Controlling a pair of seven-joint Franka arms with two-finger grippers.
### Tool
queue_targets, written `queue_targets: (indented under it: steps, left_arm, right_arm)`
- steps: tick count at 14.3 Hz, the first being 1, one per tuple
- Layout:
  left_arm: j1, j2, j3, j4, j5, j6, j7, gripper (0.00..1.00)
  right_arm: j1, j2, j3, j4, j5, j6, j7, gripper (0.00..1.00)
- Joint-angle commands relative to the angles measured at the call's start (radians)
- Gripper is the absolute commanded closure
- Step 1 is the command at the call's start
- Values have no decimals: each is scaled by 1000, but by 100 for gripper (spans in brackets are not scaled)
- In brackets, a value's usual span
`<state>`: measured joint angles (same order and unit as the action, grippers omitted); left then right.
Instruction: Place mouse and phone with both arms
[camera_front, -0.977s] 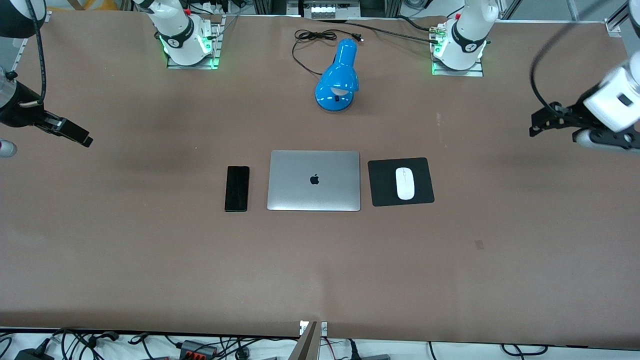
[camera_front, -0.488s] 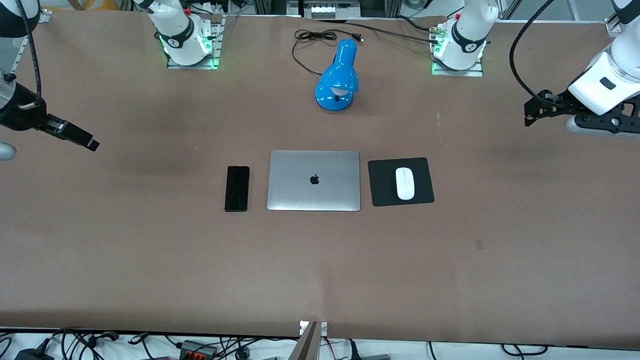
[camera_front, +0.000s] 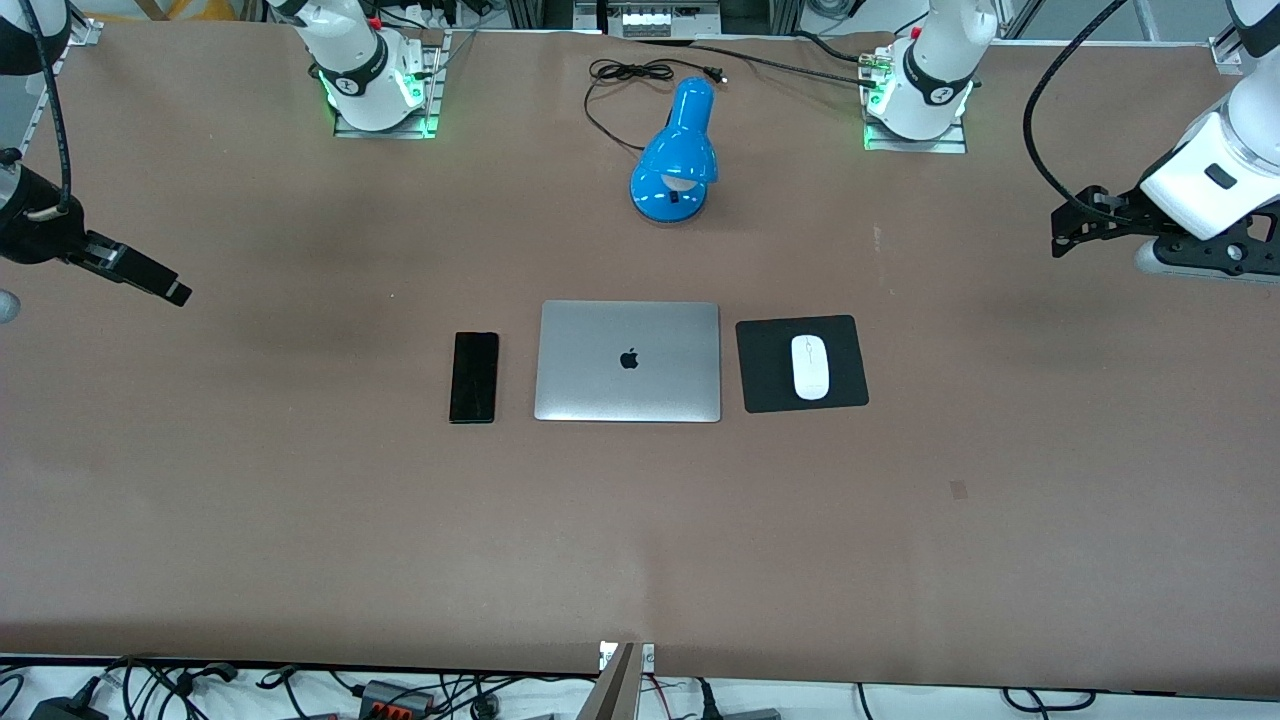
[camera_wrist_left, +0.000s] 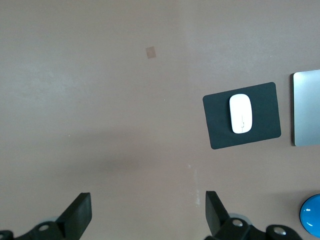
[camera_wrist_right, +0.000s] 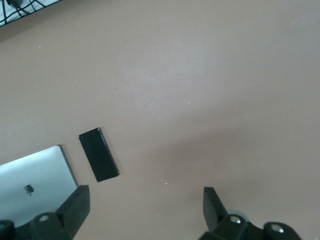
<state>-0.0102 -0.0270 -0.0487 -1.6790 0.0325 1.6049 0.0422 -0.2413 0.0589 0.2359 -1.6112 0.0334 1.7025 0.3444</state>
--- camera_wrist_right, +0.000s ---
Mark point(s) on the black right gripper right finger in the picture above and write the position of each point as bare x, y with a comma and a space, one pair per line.
212, 212

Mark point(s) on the black smartphone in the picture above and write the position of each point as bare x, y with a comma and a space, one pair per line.
98, 155

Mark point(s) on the silver laptop with apple logo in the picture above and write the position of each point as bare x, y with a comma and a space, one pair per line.
30, 172

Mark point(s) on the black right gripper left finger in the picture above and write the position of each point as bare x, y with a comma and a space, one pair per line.
75, 212

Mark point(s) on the black plug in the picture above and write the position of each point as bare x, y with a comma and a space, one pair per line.
15, 2

